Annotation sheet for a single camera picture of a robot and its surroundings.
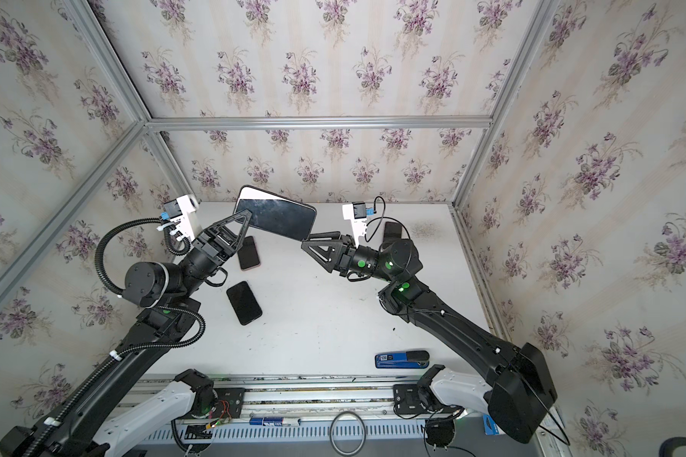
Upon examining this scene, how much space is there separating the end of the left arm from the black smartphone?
11 mm

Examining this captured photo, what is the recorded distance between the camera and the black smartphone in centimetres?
52

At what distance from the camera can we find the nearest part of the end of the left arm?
482 millimetres
